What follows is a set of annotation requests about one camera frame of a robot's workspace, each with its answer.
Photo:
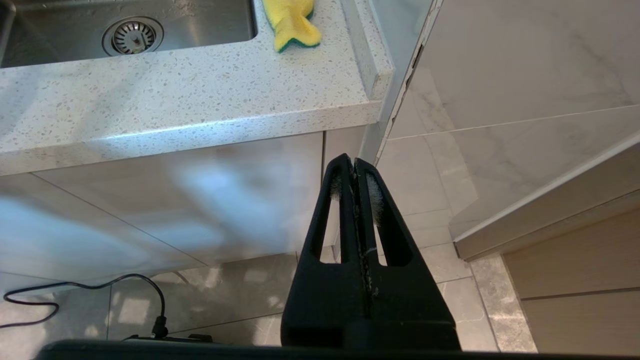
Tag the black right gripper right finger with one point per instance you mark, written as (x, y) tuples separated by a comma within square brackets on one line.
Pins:
[(410, 310)]

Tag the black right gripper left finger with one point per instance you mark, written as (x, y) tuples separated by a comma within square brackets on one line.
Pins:
[(320, 300)]

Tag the yellow green sponge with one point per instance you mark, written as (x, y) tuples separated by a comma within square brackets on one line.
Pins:
[(290, 22)]

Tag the stainless steel sink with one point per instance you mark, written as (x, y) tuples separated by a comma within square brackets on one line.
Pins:
[(200, 25)]

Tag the metal sink drain strainer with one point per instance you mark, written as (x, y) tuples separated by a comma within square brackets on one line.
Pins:
[(133, 36)]

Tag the white cabinet door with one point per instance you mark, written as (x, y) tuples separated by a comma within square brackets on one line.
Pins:
[(75, 235), (225, 190)]

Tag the narrow white cabinet panel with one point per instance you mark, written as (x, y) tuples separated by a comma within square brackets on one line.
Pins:
[(345, 142)]

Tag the brown wooden cabinet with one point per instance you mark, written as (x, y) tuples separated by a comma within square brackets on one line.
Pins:
[(580, 290)]

